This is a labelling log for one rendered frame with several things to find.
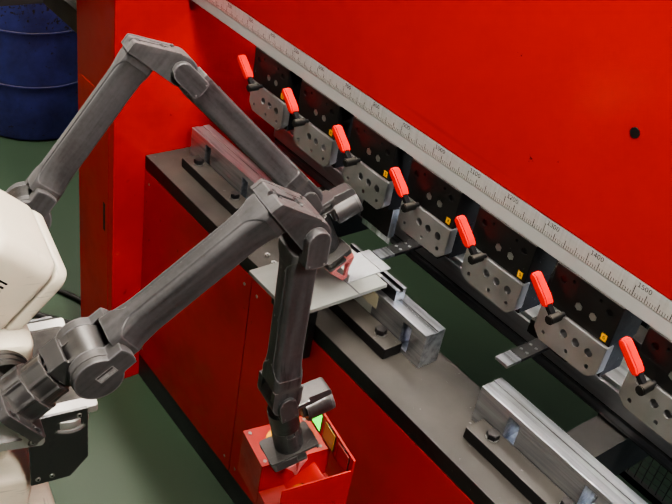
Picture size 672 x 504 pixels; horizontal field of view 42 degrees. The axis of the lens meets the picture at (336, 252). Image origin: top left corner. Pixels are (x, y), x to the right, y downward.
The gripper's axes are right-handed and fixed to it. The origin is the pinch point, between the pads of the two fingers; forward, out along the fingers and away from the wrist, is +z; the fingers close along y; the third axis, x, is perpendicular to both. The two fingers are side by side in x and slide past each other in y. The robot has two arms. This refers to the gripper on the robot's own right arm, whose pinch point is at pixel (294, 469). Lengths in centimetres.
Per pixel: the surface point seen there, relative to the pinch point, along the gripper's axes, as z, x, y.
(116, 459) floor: 74, 83, -33
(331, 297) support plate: -14.2, 26.9, 23.5
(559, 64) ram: -73, -1, 58
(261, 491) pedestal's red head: 8.2, 4.4, -6.7
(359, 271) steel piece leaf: -11.6, 33.7, 33.9
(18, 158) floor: 75, 278, -26
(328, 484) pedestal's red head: 2.7, -4.8, 5.1
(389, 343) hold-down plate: -1.7, 18.6, 32.8
